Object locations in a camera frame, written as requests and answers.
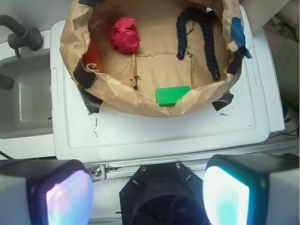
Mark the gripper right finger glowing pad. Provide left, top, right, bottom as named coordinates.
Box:
left=202, top=153, right=300, bottom=225

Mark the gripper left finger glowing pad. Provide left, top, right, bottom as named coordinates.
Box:
left=0, top=159, right=93, bottom=225

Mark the dark blue rope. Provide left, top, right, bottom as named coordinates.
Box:
left=176, top=8, right=221, bottom=82

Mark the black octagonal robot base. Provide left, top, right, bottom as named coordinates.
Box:
left=119, top=162, right=210, bottom=225

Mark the grey toy sink basin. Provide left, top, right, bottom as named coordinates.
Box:
left=0, top=42, right=57, bottom=140

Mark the white plastic lid board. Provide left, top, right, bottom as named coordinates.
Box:
left=50, top=21, right=285, bottom=163

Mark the green rectangular block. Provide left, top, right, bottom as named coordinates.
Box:
left=156, top=86, right=191, bottom=106

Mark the orange object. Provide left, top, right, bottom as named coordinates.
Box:
left=82, top=42, right=103, bottom=73

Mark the grey toy faucet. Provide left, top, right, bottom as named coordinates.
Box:
left=0, top=15, right=44, bottom=58

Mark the blue tape strip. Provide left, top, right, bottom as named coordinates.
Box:
left=231, top=17, right=252, bottom=59

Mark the brown paper bag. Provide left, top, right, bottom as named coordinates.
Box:
left=60, top=0, right=244, bottom=118

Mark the metal corner bracket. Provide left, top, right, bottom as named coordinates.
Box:
left=89, top=163, right=110, bottom=182

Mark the aluminium rail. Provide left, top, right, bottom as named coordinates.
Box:
left=84, top=138, right=300, bottom=186

